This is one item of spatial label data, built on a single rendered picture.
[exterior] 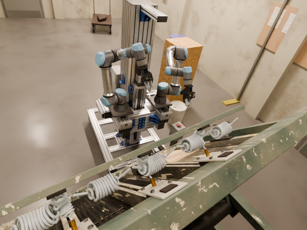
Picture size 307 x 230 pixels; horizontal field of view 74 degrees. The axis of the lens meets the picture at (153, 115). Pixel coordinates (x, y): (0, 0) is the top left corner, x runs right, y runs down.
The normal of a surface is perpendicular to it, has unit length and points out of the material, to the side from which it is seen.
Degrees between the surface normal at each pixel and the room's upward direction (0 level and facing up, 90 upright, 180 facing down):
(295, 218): 0
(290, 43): 90
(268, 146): 39
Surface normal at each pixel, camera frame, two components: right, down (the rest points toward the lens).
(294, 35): -0.89, 0.19
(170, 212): 0.46, -0.22
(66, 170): 0.14, -0.76
